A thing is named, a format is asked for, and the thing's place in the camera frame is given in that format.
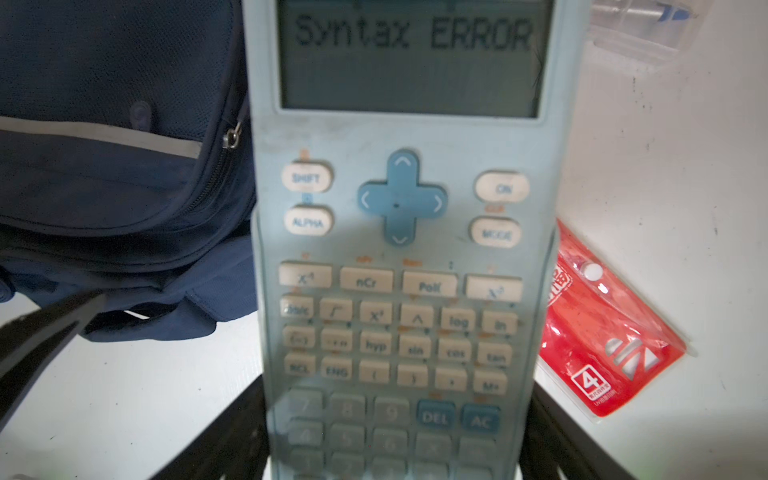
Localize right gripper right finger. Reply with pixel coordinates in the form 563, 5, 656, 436
519, 384, 633, 480

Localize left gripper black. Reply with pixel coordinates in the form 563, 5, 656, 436
1, 291, 106, 427

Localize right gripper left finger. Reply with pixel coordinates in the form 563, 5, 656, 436
153, 377, 270, 480

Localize navy blue student backpack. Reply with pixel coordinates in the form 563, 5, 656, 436
1, 1, 257, 342

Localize red packet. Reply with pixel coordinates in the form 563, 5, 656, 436
539, 222, 688, 420

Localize clear pen case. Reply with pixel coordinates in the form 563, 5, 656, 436
589, 0, 713, 65

